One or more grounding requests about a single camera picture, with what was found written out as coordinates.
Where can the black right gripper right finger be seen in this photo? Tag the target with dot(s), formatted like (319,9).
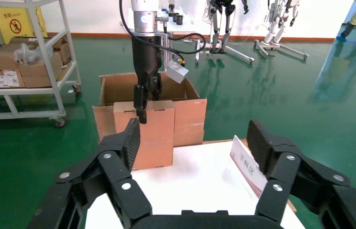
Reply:
(291,177)

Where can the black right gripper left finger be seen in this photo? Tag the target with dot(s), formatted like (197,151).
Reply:
(111,177)

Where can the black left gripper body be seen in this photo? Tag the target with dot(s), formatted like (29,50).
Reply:
(146,57)

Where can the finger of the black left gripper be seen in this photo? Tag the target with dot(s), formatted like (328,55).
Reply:
(140,104)
(156,88)

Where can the small brown cardboard box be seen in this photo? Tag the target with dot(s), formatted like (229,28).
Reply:
(155,139)

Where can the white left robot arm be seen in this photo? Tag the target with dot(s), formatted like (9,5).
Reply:
(144,12)

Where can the large brown cardboard box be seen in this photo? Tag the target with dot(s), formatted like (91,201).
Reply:
(190,117)

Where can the cardboard box with white label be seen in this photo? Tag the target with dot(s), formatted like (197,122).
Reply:
(4,79)

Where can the open cardboard box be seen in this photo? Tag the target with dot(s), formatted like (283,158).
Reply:
(1,57)

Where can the white sign with red text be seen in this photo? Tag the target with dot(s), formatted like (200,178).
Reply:
(248,167)

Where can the black cylinder cup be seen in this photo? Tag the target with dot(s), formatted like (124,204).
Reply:
(179,20)

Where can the white metal robot stand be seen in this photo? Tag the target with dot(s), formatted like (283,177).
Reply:
(237,55)
(282,49)

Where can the clear plastic bag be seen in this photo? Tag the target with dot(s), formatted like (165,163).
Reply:
(29,55)

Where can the white wheeled shelf cart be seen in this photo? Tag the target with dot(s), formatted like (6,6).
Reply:
(23,92)

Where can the yellow warning sign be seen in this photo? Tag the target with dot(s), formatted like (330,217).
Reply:
(4,22)

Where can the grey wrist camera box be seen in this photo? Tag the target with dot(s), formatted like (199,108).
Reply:
(176,72)

